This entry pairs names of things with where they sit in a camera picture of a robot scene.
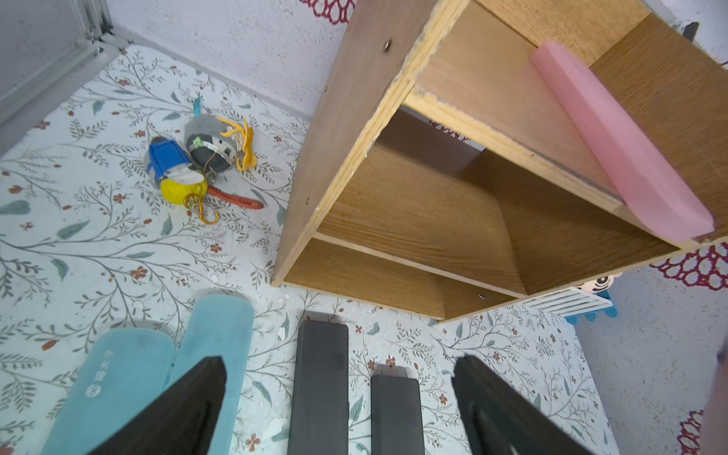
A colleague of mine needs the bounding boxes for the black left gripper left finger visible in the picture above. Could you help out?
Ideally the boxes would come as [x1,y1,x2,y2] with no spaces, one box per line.
[92,356,227,454]

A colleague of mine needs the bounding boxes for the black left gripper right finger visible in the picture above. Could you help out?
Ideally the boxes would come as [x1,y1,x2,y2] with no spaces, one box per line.
[453,356,589,454]

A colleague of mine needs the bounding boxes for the teal pencil case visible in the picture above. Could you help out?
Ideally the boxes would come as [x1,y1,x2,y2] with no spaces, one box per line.
[41,328,176,454]
[168,295,255,454]

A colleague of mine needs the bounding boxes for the pink pencil case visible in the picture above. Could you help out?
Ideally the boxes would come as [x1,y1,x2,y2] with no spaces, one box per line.
[532,41,715,243]

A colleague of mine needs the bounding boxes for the wooden three-tier shelf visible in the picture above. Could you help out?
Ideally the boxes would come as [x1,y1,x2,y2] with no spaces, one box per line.
[273,1,727,320]

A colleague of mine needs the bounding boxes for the blue white toy crate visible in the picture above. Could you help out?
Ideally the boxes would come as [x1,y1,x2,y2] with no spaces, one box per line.
[522,273,621,325]

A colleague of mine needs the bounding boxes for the blue yellow keychain toy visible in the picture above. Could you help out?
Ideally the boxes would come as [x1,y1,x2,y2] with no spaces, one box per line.
[144,136,265,226]

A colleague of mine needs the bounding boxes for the grey plush keychain toy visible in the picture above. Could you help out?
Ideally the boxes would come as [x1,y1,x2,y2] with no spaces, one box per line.
[184,96,258,176]

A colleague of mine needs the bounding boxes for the aluminium frame rails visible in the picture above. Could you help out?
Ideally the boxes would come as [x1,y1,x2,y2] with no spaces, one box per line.
[1,1,116,154]

